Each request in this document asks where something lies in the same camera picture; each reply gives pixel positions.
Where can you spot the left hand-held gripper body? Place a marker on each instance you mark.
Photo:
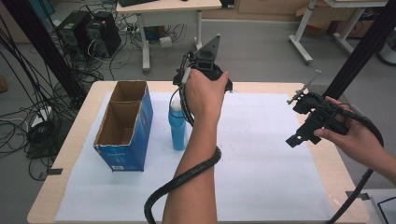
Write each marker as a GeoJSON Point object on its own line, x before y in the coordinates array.
{"type": "Point", "coordinates": [205, 60]}

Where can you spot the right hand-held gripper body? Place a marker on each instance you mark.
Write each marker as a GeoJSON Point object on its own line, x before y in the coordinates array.
{"type": "Point", "coordinates": [317, 113]}

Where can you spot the blue bottle with white cap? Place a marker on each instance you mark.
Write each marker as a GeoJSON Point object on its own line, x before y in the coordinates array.
{"type": "Point", "coordinates": [177, 130]}

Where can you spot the blue cardboard box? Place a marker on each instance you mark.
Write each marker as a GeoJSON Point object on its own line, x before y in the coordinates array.
{"type": "Point", "coordinates": [130, 149]}

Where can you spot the person's left hand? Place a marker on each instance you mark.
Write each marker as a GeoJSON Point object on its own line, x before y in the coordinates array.
{"type": "Point", "coordinates": [204, 96]}

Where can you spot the person's right hand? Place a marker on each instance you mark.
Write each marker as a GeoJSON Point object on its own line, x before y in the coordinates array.
{"type": "Point", "coordinates": [358, 140]}

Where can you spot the small white box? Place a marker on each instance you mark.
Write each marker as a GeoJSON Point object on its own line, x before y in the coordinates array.
{"type": "Point", "coordinates": [165, 42]}

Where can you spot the white table mat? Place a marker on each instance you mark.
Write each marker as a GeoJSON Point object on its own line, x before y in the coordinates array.
{"type": "Point", "coordinates": [264, 168]}

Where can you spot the white-legged wooden desk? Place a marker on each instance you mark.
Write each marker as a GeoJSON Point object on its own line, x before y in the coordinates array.
{"type": "Point", "coordinates": [168, 5]}

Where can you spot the white-framed desk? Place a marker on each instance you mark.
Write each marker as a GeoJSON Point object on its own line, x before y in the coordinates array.
{"type": "Point", "coordinates": [306, 37]}

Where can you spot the black keyboard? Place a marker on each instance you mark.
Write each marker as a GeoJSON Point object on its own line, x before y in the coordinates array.
{"type": "Point", "coordinates": [137, 2]}

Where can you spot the black computer tower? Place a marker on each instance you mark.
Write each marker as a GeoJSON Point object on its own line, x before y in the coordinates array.
{"type": "Point", "coordinates": [73, 34]}
{"type": "Point", "coordinates": [104, 35]}

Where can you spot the white device with black outline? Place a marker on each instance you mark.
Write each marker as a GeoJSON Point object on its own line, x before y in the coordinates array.
{"type": "Point", "coordinates": [384, 208]}

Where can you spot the white power strip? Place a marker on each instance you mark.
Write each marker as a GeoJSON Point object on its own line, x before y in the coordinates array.
{"type": "Point", "coordinates": [41, 115]}

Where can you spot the black tape strip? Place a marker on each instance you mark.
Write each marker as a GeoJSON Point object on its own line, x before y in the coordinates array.
{"type": "Point", "coordinates": [54, 171]}

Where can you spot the black metal frame post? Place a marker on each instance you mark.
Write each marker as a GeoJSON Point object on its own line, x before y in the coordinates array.
{"type": "Point", "coordinates": [361, 53]}
{"type": "Point", "coordinates": [46, 53]}

